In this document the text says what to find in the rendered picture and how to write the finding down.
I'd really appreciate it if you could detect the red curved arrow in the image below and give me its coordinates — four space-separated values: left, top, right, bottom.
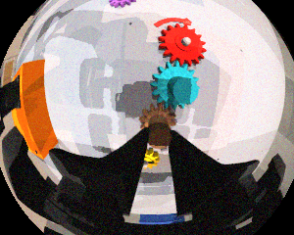
154 17 193 27

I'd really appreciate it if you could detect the brown gear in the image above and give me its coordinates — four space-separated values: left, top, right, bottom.
139 103 175 149

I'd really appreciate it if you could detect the cyan gear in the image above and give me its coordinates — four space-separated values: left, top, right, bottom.
151 60 201 110

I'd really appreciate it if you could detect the purple gear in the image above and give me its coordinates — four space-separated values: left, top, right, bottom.
109 0 136 8

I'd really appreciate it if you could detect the red gear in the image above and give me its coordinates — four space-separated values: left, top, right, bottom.
158 23 207 67

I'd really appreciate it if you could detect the yellow gear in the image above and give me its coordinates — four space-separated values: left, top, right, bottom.
144 149 160 168

